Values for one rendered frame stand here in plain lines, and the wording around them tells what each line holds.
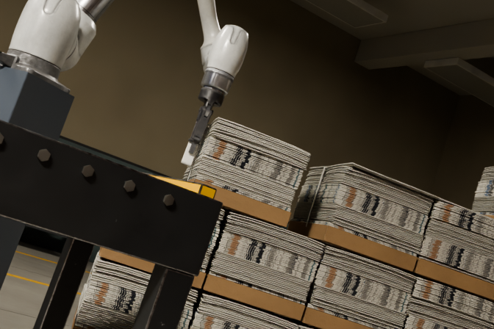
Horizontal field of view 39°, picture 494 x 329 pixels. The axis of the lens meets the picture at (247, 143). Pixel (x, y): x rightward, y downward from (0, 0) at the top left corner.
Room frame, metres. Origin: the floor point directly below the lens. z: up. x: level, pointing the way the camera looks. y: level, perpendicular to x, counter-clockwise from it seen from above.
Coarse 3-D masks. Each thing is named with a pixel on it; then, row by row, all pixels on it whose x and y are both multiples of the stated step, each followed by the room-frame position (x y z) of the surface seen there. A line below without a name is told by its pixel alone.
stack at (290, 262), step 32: (224, 224) 1.95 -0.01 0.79; (256, 224) 1.92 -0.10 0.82; (96, 256) 2.17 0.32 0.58; (224, 256) 1.91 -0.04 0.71; (256, 256) 1.93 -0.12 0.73; (288, 256) 1.95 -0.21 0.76; (320, 256) 1.95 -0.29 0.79; (352, 256) 1.97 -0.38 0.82; (96, 288) 1.86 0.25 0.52; (128, 288) 1.87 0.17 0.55; (192, 288) 1.93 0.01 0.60; (256, 288) 1.93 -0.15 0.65; (288, 288) 1.94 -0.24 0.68; (320, 288) 1.96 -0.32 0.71; (352, 288) 1.99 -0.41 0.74; (384, 288) 1.99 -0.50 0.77; (416, 288) 2.01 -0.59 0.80; (448, 288) 2.02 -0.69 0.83; (96, 320) 1.87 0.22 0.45; (128, 320) 1.88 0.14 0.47; (192, 320) 1.93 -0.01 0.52; (224, 320) 1.92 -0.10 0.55; (256, 320) 1.93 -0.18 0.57; (288, 320) 1.98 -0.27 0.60; (352, 320) 1.98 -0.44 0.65; (384, 320) 1.99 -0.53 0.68; (416, 320) 2.01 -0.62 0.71; (448, 320) 2.03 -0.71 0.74; (480, 320) 2.05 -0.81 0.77
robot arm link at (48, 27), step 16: (32, 0) 1.91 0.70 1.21; (48, 0) 1.90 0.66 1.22; (64, 0) 1.92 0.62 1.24; (32, 16) 1.89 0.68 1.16; (48, 16) 1.89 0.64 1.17; (64, 16) 1.91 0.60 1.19; (80, 16) 1.98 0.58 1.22; (16, 32) 1.91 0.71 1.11; (32, 32) 1.89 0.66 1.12; (48, 32) 1.90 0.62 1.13; (64, 32) 1.92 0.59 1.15; (16, 48) 1.90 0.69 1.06; (32, 48) 1.89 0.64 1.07; (48, 48) 1.90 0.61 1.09; (64, 48) 1.94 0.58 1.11
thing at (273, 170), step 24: (216, 120) 1.95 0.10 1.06; (216, 144) 1.91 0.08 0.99; (240, 144) 1.91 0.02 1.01; (264, 144) 1.92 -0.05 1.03; (288, 144) 1.93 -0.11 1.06; (216, 168) 1.91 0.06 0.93; (240, 168) 1.92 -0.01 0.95; (264, 168) 1.93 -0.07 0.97; (288, 168) 1.94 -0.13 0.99; (240, 192) 1.92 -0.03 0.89; (264, 192) 1.93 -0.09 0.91; (288, 192) 1.94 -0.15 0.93
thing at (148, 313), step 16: (160, 272) 1.08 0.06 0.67; (176, 272) 1.07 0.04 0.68; (160, 288) 1.06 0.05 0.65; (176, 288) 1.07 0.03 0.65; (144, 304) 1.09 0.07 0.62; (160, 304) 1.07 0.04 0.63; (176, 304) 1.08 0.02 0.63; (144, 320) 1.07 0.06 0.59; (160, 320) 1.07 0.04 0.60; (176, 320) 1.08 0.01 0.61
